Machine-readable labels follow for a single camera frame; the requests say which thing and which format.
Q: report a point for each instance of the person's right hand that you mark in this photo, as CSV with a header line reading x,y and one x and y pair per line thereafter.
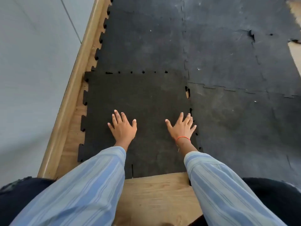
x,y
181,129

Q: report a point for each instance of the person's left hand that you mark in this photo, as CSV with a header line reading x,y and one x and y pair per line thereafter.
x,y
122,132

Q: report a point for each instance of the black interlocking foam mat tile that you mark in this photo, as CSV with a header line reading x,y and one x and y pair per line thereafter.
x,y
145,96

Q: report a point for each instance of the laid black foam mat tiles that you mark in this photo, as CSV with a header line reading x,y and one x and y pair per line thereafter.
x,y
223,56

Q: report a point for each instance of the person's left forearm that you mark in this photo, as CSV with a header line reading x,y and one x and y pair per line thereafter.
x,y
89,188

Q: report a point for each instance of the person's right forearm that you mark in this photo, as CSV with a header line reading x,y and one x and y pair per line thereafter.
x,y
223,193

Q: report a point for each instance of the person's right leg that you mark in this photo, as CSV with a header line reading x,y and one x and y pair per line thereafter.
x,y
277,197

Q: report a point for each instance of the person's leg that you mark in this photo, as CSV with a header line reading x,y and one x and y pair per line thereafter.
x,y
18,197
277,197

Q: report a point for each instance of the person's left leg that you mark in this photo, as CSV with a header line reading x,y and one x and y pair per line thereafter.
x,y
18,197

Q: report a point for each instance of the wooden baseboard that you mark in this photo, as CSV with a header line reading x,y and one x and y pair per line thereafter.
x,y
75,75

